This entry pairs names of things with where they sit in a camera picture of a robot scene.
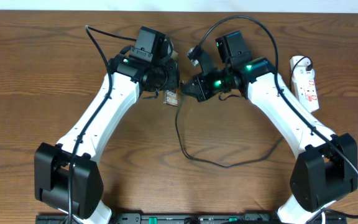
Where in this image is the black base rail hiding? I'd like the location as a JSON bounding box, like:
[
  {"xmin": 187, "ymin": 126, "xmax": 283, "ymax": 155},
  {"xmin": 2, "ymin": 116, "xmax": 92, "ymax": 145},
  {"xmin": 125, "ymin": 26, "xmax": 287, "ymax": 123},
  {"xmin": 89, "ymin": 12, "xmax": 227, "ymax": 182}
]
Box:
[{"xmin": 35, "ymin": 213, "xmax": 347, "ymax": 224}]

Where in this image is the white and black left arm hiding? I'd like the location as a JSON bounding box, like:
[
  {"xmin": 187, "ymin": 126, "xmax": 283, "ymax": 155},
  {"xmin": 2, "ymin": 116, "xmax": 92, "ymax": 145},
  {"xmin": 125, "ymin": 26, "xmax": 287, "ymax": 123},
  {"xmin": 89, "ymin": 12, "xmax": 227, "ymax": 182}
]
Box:
[{"xmin": 34, "ymin": 27, "xmax": 180, "ymax": 223}]

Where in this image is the white USB charger plug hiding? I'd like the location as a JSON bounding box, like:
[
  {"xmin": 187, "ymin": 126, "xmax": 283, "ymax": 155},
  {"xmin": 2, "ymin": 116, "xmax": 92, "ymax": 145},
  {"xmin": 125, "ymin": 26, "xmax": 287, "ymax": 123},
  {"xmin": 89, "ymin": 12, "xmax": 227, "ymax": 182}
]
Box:
[{"xmin": 292, "ymin": 66, "xmax": 315, "ymax": 83}]

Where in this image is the white power strip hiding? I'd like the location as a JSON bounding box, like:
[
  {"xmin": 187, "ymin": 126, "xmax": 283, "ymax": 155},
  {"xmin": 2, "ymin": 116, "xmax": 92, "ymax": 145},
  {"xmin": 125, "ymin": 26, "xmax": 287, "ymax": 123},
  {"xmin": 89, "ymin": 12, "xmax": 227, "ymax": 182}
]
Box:
[{"xmin": 290, "ymin": 55, "xmax": 319, "ymax": 113}]

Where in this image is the black USB charging cable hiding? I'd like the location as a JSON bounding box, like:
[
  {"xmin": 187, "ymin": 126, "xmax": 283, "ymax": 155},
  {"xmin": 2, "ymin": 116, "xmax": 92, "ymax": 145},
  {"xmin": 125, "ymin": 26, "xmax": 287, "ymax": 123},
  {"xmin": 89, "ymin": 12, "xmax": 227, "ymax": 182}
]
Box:
[{"xmin": 175, "ymin": 57, "xmax": 314, "ymax": 169}]

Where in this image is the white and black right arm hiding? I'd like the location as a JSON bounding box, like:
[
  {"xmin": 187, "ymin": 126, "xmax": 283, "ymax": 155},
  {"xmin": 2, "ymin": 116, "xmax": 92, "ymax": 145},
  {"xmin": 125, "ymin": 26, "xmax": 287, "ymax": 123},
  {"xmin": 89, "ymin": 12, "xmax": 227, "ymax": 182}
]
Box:
[{"xmin": 182, "ymin": 31, "xmax": 358, "ymax": 223}]

